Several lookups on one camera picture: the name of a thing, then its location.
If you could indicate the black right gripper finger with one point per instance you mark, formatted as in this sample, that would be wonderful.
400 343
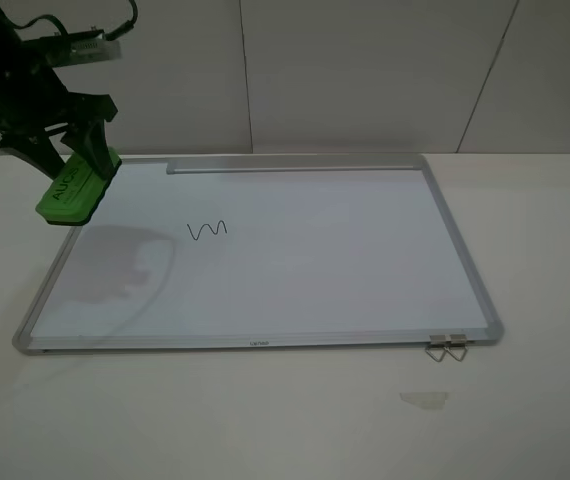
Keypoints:
88 140

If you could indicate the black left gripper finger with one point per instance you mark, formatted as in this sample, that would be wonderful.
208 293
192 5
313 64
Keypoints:
37 151

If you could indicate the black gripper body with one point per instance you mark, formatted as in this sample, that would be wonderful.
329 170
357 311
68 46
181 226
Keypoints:
33 98

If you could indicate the green whiteboard eraser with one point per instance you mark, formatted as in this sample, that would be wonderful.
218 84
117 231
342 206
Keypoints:
75 193

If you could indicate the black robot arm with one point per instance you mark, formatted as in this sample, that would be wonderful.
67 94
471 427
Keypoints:
15 49

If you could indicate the grey whiteboard pen tray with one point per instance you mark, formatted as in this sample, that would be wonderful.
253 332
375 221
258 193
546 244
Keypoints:
205 164

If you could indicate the white framed whiteboard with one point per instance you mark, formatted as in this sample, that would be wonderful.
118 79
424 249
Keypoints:
311 259

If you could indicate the black marker scribble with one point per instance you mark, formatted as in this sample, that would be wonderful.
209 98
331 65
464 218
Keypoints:
206 228

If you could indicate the left metal hanging clip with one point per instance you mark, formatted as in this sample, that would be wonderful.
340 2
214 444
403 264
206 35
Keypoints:
437 348

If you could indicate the metal hanging clip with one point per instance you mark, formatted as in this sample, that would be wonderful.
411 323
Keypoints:
437 348
457 346

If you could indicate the right metal hanging clip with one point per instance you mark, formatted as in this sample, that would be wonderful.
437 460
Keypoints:
457 346

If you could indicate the clear tape piece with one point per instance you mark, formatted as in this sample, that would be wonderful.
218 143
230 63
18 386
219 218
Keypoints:
429 401

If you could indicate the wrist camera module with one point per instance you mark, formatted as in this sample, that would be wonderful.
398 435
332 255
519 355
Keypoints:
81 48

